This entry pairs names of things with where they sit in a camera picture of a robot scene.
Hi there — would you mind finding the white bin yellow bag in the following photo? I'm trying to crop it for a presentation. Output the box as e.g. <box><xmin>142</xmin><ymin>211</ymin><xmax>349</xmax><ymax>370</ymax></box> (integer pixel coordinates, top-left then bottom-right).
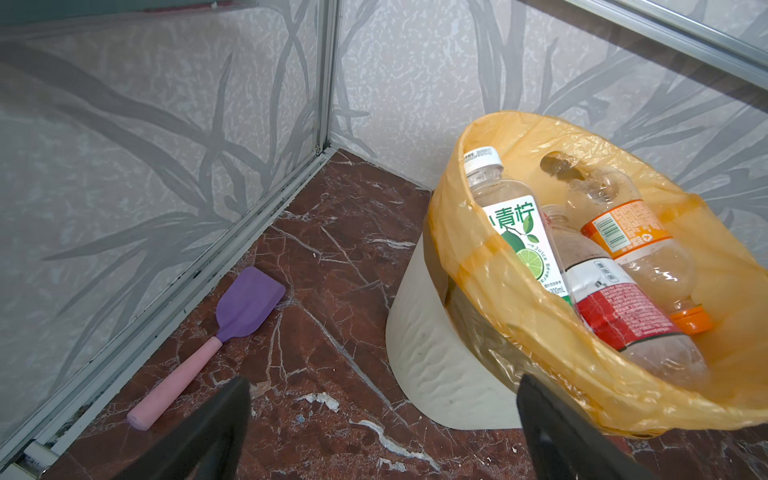
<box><xmin>386</xmin><ymin>111</ymin><xmax>767</xmax><ymax>438</ymax></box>

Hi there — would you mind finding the lime juice bottle white cap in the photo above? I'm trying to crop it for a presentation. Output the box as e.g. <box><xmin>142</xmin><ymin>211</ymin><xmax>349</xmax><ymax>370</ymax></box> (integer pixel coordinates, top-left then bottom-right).
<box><xmin>462</xmin><ymin>146</ymin><xmax>573</xmax><ymax>304</ymax></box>

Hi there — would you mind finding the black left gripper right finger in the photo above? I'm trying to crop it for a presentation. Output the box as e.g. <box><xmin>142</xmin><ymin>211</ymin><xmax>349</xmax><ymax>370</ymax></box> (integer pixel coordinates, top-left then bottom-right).
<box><xmin>517</xmin><ymin>374</ymin><xmax>654</xmax><ymax>480</ymax></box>

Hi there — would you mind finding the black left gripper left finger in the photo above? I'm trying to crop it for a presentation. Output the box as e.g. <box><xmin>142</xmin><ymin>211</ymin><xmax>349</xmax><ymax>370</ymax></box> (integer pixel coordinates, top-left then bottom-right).
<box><xmin>116</xmin><ymin>376</ymin><xmax>250</xmax><ymax>479</ymax></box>

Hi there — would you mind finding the purple spatula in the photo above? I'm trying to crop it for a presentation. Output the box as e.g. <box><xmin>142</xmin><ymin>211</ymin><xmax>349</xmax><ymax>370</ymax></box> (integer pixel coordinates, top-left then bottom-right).
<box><xmin>127</xmin><ymin>267</ymin><xmax>286</xmax><ymax>431</ymax></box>

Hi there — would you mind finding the orange label bottle by bin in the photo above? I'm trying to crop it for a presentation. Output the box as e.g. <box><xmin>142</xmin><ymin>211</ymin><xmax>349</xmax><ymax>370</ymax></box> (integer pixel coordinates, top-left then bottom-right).
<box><xmin>540</xmin><ymin>152</ymin><xmax>714</xmax><ymax>335</ymax></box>

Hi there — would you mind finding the red label bottle red cap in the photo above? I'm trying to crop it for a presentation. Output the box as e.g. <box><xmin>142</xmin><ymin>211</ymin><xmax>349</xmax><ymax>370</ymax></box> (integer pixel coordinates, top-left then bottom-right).
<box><xmin>542</xmin><ymin>204</ymin><xmax>709</xmax><ymax>388</ymax></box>

